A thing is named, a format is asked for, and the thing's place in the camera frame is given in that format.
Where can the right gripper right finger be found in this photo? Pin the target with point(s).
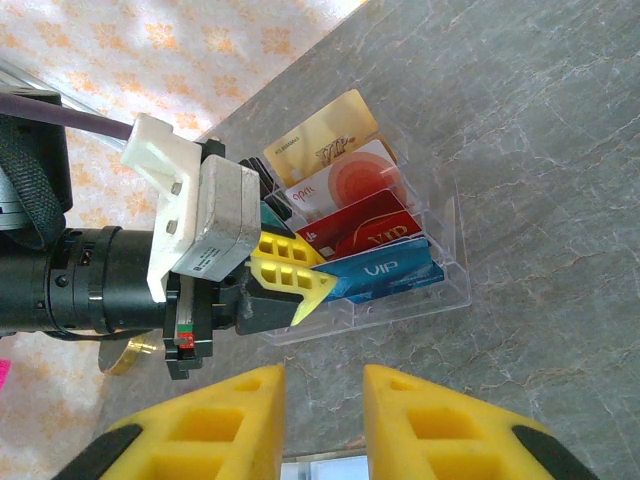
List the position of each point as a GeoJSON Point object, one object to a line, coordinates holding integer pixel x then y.
{"type": "Point", "coordinates": [385, 430]}

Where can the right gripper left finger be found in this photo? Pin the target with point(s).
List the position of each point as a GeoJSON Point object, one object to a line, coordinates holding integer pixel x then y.
{"type": "Point", "coordinates": [260, 430]}

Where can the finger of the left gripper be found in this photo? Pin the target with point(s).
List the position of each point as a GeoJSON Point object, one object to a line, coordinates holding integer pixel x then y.
{"type": "Point", "coordinates": [307, 287]}
{"type": "Point", "coordinates": [291, 240]}

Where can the red VIP card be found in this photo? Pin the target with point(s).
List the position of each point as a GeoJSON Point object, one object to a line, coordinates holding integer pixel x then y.
{"type": "Point", "coordinates": [370, 225]}

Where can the blue VIP card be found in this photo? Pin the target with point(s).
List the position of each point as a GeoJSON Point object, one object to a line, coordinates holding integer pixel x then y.
{"type": "Point", "coordinates": [390, 272]}

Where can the clear acrylic card stand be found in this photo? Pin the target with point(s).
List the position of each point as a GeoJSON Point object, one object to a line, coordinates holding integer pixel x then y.
{"type": "Point", "coordinates": [450, 280]}

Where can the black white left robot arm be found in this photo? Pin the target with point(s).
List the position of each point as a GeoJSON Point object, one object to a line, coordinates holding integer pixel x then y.
{"type": "Point", "coordinates": [30, 175]}

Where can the teal card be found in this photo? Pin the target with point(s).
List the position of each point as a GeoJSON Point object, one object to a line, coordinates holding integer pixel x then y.
{"type": "Point", "coordinates": [275, 220]}

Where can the black card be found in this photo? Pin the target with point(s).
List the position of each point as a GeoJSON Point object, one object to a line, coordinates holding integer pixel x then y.
{"type": "Point", "coordinates": [270, 180]}

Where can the white card red circle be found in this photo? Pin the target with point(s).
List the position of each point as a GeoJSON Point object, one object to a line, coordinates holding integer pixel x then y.
{"type": "Point", "coordinates": [350, 180]}

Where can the gold VIP card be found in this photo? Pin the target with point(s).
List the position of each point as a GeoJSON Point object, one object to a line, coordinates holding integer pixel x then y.
{"type": "Point", "coordinates": [320, 135]}

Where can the pink hourglass shaped sponge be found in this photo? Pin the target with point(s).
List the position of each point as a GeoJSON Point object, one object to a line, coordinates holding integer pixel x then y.
{"type": "Point", "coordinates": [3, 375]}

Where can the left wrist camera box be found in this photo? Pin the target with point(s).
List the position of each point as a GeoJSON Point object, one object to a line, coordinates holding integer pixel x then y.
{"type": "Point", "coordinates": [220, 210]}

